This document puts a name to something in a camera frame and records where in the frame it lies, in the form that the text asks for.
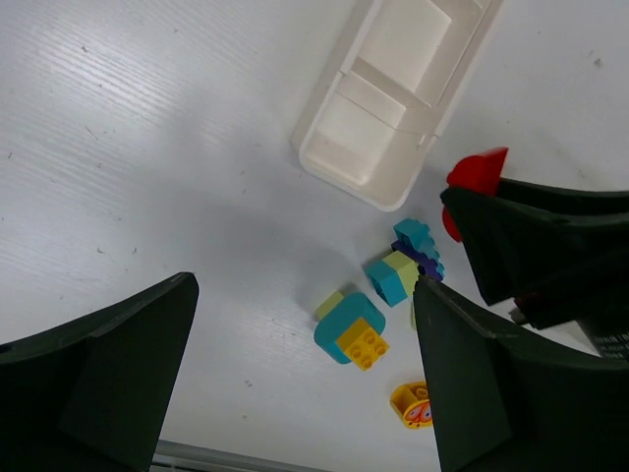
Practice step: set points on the purple lego brick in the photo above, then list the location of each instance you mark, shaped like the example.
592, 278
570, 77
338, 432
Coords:
427, 258

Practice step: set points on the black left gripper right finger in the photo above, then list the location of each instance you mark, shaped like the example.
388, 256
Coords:
506, 399

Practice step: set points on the teal and lime lego stack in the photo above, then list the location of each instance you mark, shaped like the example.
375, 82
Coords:
393, 277

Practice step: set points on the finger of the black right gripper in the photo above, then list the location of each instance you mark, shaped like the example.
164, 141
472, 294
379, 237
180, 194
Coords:
561, 200
557, 267

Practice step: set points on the yellow butterfly lego brick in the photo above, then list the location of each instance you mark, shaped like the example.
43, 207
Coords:
410, 401

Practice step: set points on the teal lime yellow lego cluster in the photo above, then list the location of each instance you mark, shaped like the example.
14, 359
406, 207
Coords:
349, 329

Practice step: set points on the white left sorting tray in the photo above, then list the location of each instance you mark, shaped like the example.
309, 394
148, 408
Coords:
387, 92

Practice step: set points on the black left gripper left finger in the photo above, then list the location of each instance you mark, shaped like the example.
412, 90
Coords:
92, 394

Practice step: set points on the long teal lego brick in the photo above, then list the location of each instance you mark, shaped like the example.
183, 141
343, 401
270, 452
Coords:
413, 233

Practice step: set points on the red lego brick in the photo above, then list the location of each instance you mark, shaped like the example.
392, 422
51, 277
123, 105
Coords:
479, 173

